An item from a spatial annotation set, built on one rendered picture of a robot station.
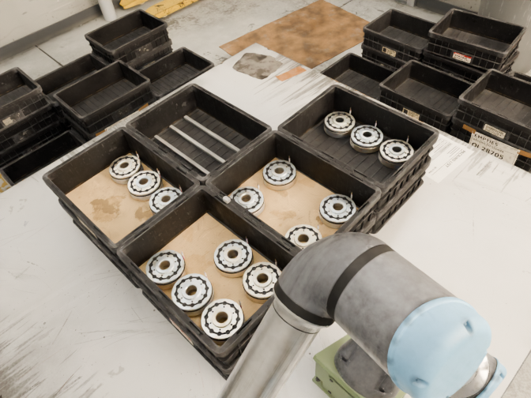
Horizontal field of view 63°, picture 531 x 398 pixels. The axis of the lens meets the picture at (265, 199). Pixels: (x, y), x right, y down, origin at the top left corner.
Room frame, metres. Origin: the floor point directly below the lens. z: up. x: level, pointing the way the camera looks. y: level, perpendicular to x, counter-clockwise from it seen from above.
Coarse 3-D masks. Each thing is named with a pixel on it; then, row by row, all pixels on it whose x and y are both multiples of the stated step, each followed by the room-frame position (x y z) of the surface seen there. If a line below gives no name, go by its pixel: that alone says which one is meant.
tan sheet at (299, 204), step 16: (272, 160) 0.99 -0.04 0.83; (256, 176) 0.93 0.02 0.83; (304, 176) 0.90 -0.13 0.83; (272, 192) 0.85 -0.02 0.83; (288, 192) 0.85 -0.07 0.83; (304, 192) 0.84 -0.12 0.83; (320, 192) 0.83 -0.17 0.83; (272, 208) 0.79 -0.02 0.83; (288, 208) 0.78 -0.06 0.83; (304, 208) 0.78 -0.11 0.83; (272, 224) 0.73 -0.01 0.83; (288, 224) 0.73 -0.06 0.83; (320, 224) 0.71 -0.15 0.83
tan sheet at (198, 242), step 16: (192, 224) 0.77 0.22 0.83; (208, 224) 0.76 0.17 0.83; (176, 240) 0.72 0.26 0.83; (192, 240) 0.71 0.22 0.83; (208, 240) 0.70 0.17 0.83; (224, 240) 0.70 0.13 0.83; (192, 256) 0.66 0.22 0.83; (208, 256) 0.65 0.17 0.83; (256, 256) 0.63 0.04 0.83; (144, 272) 0.62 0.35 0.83; (192, 272) 0.60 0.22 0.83; (208, 272) 0.60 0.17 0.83; (224, 288) 0.55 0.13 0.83; (240, 288) 0.54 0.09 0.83; (256, 304) 0.49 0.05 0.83; (192, 320) 0.47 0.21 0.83; (224, 320) 0.46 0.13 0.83
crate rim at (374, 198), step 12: (276, 132) 1.01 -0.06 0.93; (300, 144) 0.94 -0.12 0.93; (240, 156) 0.92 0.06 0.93; (324, 156) 0.88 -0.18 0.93; (228, 168) 0.88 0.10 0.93; (336, 168) 0.83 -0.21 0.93; (360, 180) 0.78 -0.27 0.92; (216, 192) 0.79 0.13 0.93; (372, 204) 0.70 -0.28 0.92; (252, 216) 0.69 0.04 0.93; (360, 216) 0.66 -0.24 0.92; (264, 228) 0.65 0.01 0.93; (348, 228) 0.63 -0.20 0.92; (288, 240) 0.60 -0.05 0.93
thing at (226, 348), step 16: (192, 192) 0.80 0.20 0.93; (208, 192) 0.79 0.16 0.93; (176, 208) 0.75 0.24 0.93; (256, 224) 0.66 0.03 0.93; (128, 240) 0.66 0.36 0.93; (272, 240) 0.61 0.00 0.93; (256, 320) 0.41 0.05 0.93; (208, 336) 0.38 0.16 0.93; (240, 336) 0.37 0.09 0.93; (224, 352) 0.34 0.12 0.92
